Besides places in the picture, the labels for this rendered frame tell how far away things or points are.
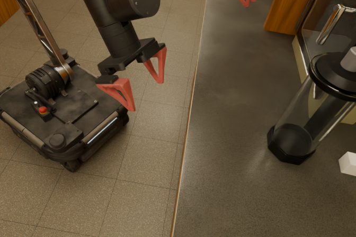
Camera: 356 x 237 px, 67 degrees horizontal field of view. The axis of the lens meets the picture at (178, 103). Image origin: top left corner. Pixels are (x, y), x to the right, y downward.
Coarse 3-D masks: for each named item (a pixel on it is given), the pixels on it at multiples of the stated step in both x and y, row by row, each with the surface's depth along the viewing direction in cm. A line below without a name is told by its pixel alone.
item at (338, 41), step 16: (320, 0) 71; (336, 0) 62; (352, 0) 56; (320, 16) 69; (352, 16) 54; (304, 32) 77; (320, 32) 67; (336, 32) 59; (352, 32) 53; (304, 48) 75; (320, 48) 66; (336, 48) 58; (304, 64) 73
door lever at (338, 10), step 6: (336, 6) 51; (342, 6) 51; (336, 12) 52; (342, 12) 51; (348, 12) 51; (354, 12) 51; (330, 18) 53; (336, 18) 52; (330, 24) 53; (324, 30) 55; (330, 30) 54; (318, 36) 57; (324, 36) 55; (318, 42) 57; (324, 42) 57
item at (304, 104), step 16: (304, 80) 49; (320, 80) 42; (304, 96) 47; (320, 96) 44; (352, 96) 41; (288, 112) 53; (304, 112) 48; (320, 112) 46; (336, 112) 45; (288, 128) 53; (304, 128) 50; (320, 128) 48; (288, 144) 55; (304, 144) 53
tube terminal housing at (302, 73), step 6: (294, 42) 86; (294, 48) 86; (300, 54) 80; (300, 60) 79; (300, 66) 78; (300, 72) 78; (300, 78) 77; (354, 108) 63; (348, 114) 65; (354, 114) 65; (342, 120) 67; (348, 120) 66; (354, 120) 66
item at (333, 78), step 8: (352, 48) 41; (328, 56) 44; (336, 56) 45; (344, 56) 45; (352, 56) 41; (320, 64) 44; (328, 64) 43; (336, 64) 43; (344, 64) 42; (352, 64) 41; (320, 72) 43; (328, 72) 42; (336, 72) 42; (344, 72) 42; (352, 72) 42; (328, 80) 42; (336, 80) 41; (344, 80) 41; (352, 80) 41; (344, 88) 41; (352, 88) 41
